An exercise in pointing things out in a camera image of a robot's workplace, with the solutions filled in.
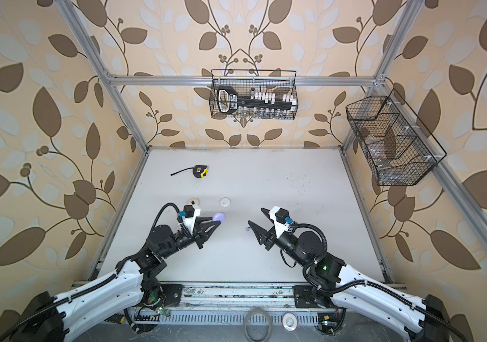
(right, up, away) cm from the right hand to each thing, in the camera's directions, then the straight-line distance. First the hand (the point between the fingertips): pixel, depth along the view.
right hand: (256, 216), depth 68 cm
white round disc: (+11, -35, +1) cm, 37 cm away
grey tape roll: (+2, -34, +5) cm, 34 cm away
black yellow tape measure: (-29, +14, +40) cm, 51 cm away
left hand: (-14, -2, +5) cm, 15 cm away
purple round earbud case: (-13, -1, +4) cm, 13 cm away
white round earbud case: (-14, 0, +30) cm, 33 cm away
